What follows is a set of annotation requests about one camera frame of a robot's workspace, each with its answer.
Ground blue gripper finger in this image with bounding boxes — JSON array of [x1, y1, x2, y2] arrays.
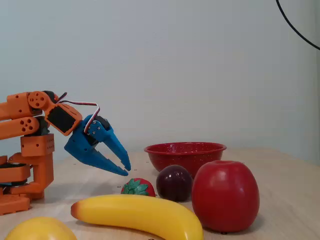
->
[[83, 149, 129, 177], [87, 119, 132, 172]]

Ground blue gripper body black servo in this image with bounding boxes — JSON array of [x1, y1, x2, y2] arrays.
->
[[64, 114, 112, 165]]

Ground yellow orange peach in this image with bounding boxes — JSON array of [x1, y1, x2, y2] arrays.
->
[[4, 216, 78, 240]]

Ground orange robot base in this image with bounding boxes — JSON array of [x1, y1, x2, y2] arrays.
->
[[0, 186, 31, 216]]

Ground red speckled enamel bowl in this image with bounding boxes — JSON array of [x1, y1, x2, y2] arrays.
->
[[144, 141, 228, 179]]

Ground red strawberry green leaves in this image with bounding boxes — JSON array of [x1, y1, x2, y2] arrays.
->
[[120, 177, 156, 198]]

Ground yellow banana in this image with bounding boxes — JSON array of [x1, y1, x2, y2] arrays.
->
[[70, 194, 205, 240]]

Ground dark purple plum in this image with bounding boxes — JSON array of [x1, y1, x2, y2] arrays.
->
[[156, 164, 193, 202]]

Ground red apple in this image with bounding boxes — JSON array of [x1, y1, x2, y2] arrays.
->
[[191, 160, 261, 233]]

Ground thin black cable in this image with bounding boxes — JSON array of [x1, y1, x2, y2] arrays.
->
[[275, 0, 320, 51]]

